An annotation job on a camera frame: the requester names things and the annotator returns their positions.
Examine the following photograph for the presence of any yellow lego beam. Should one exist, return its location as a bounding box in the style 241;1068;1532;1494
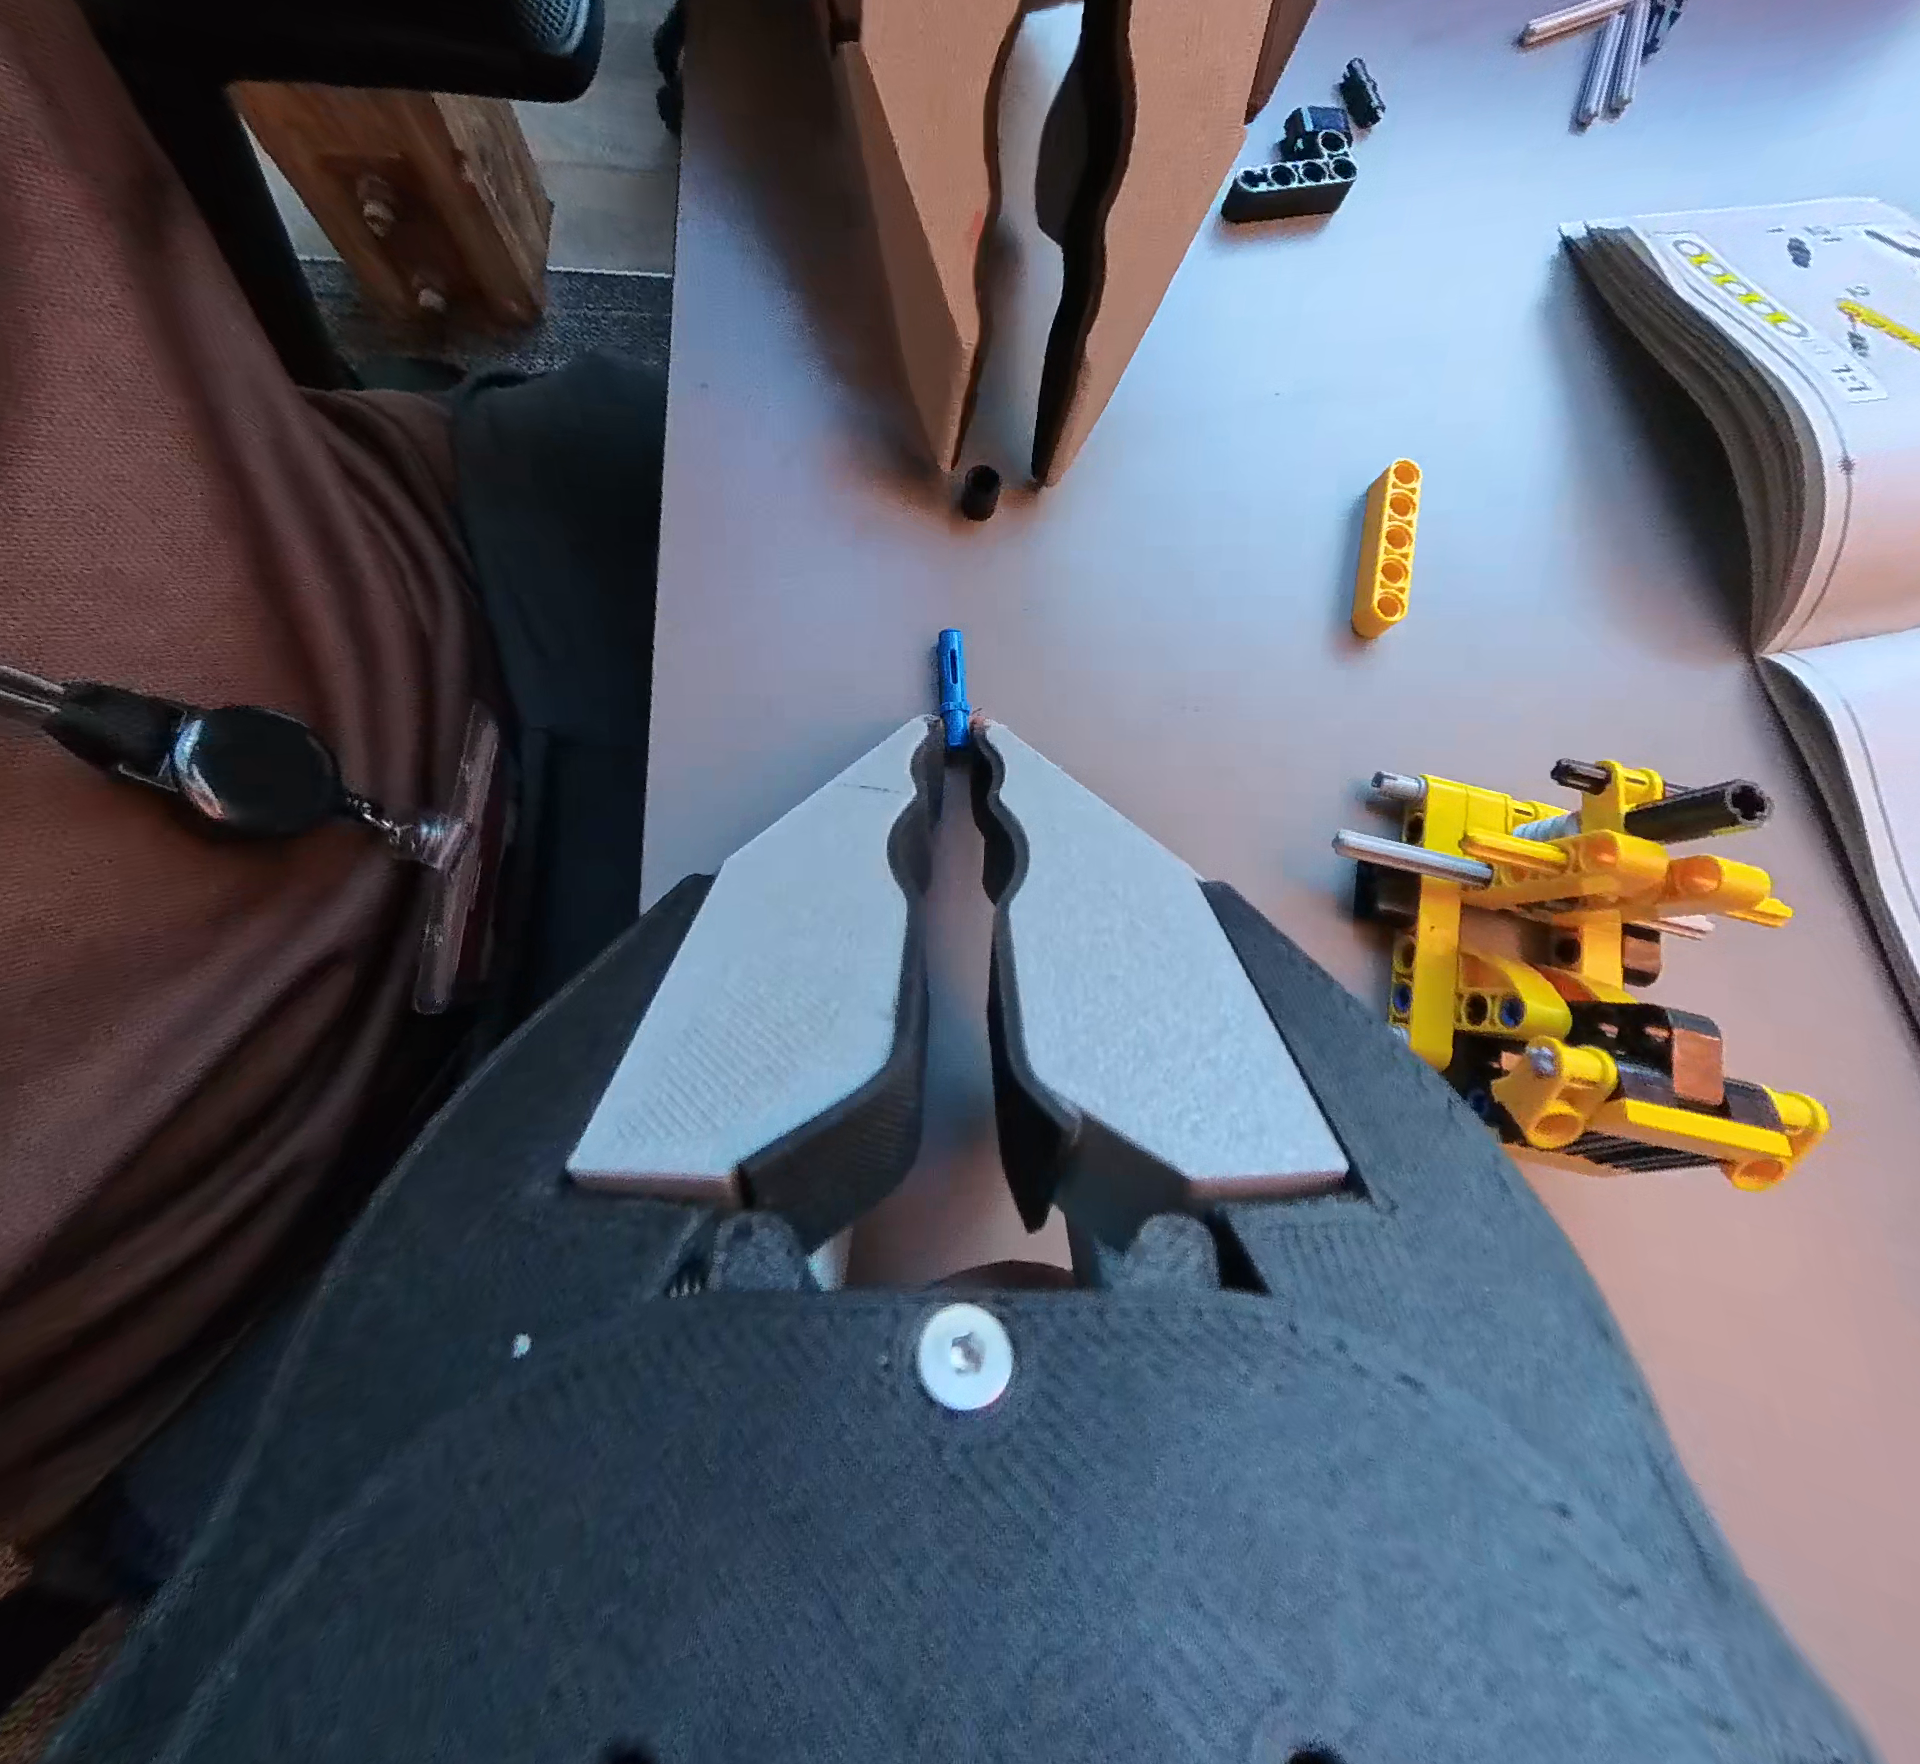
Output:
1349;455;1423;641

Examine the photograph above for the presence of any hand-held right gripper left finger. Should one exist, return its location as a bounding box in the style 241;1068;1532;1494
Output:
564;718;948;1251

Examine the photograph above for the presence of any wooden table leg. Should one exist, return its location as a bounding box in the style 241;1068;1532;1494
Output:
232;81;554;329

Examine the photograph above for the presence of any black badge reel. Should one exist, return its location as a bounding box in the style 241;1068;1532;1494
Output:
0;660;505;1017

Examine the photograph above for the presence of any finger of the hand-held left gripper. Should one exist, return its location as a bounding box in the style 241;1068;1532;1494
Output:
838;0;1043;476
1028;0;1317;492

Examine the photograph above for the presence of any lego instruction booklet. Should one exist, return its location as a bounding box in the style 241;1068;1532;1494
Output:
1560;195;1920;1030

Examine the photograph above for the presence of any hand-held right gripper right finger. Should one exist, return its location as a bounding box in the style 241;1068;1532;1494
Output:
968;724;1356;1287

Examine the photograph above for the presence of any black office chair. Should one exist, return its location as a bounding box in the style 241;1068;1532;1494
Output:
60;0;699;393

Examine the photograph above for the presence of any person's torso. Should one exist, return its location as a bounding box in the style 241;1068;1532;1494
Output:
0;0;518;1570

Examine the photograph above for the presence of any yellow lego model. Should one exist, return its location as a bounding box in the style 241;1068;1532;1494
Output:
1332;755;1831;1192

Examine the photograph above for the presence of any black angled lego beam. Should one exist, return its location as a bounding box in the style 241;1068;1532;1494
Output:
1218;147;1361;226

